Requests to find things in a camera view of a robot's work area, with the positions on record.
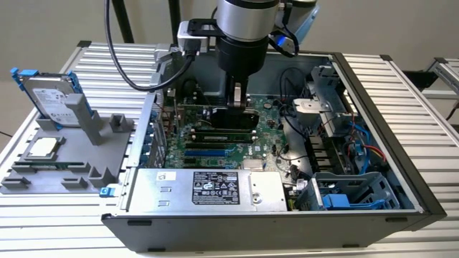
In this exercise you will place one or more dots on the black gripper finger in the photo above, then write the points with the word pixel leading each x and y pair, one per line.
pixel 238 94

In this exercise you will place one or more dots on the Nvidia Quadro graphics card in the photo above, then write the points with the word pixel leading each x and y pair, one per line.
pixel 233 119

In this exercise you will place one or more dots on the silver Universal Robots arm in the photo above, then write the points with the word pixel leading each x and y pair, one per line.
pixel 244 18

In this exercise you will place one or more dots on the silver coin battery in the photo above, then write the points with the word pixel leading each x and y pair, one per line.
pixel 268 105

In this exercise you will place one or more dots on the green Dell motherboard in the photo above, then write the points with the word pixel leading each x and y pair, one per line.
pixel 266 129

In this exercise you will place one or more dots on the installed green RAM stick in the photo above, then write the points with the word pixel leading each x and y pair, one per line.
pixel 216 137

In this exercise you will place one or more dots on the black expansion slot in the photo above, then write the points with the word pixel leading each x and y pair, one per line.
pixel 206 145

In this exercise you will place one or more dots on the blue expansion slot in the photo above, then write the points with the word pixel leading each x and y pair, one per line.
pixel 206 153

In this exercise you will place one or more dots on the black metal stand pole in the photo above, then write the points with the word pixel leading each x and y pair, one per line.
pixel 123 21
pixel 176 13

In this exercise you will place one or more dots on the grey metal drive cage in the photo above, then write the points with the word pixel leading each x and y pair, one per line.
pixel 330 94

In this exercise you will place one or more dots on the small silver heatsink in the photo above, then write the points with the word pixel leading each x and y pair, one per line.
pixel 256 164

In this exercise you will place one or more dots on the grey parts rack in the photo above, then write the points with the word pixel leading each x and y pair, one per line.
pixel 101 150

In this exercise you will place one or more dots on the silver power supply unit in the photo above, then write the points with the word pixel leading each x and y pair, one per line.
pixel 152 196

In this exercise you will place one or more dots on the grey disk bay cage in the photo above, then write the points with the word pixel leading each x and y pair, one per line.
pixel 358 182

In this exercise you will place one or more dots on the blue case latch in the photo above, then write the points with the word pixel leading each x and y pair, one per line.
pixel 107 192

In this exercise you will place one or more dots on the open black PC case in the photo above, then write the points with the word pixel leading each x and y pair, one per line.
pixel 233 233

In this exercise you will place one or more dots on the hard disk in blue carrier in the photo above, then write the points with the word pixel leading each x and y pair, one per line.
pixel 47 99

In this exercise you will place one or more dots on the silver CPU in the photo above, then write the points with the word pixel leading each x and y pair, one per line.
pixel 45 147

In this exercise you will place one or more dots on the loose green RAM stick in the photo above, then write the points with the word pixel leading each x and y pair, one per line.
pixel 50 164

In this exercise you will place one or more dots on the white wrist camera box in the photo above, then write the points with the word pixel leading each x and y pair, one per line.
pixel 194 40

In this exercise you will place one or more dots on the blue plastic drive bracket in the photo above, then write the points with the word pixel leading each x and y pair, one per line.
pixel 336 201

